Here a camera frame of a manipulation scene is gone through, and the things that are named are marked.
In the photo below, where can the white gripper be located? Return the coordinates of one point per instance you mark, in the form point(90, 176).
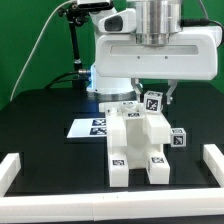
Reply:
point(122, 52)

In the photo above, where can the white chair seat part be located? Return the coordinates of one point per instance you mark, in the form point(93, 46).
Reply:
point(137, 143)

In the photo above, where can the white chair back part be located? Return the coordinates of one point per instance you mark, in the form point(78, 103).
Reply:
point(155, 126)

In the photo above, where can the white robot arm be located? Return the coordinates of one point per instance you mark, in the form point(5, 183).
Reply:
point(156, 16)

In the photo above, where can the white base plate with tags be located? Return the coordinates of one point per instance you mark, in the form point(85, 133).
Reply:
point(87, 128)

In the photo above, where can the black camera stand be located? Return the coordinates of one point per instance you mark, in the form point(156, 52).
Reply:
point(77, 14)

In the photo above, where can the white U-shaped fence frame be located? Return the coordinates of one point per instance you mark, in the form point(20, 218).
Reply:
point(121, 205)

